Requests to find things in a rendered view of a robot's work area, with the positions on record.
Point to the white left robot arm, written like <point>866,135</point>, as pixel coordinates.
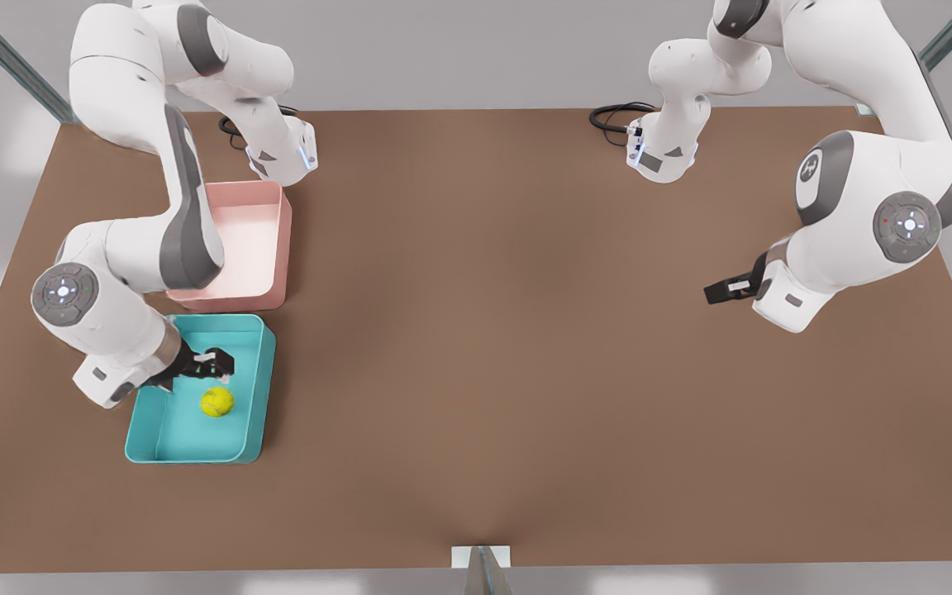
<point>873,190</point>

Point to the teal tray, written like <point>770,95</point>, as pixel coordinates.
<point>195,421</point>

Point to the yellow tennis ball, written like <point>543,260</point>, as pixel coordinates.
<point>217,402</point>

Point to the pink tray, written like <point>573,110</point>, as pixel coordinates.
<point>249,244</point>

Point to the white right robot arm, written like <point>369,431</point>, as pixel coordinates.
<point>125,248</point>

